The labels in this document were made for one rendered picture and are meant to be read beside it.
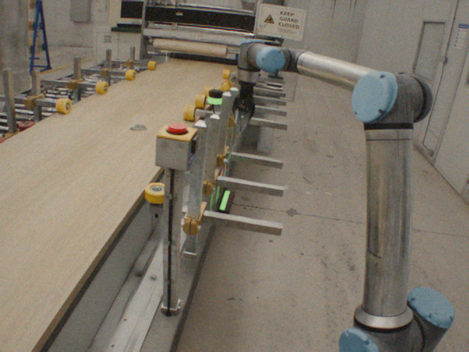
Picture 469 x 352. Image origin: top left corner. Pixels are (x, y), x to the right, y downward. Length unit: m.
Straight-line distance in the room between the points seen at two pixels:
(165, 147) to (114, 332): 0.59
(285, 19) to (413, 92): 2.95
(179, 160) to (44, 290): 0.41
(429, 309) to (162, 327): 0.71
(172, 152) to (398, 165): 0.47
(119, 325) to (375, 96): 0.91
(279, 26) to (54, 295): 3.31
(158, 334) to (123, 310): 0.21
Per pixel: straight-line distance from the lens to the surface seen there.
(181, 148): 0.70
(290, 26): 3.69
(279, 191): 1.35
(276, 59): 1.24
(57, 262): 0.89
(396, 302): 0.86
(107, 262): 1.04
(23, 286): 0.85
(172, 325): 0.99
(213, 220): 1.15
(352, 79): 1.05
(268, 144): 3.96
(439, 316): 1.00
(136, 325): 1.09
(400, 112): 0.78
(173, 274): 0.91
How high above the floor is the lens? 1.47
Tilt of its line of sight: 26 degrees down
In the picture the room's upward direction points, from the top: 8 degrees clockwise
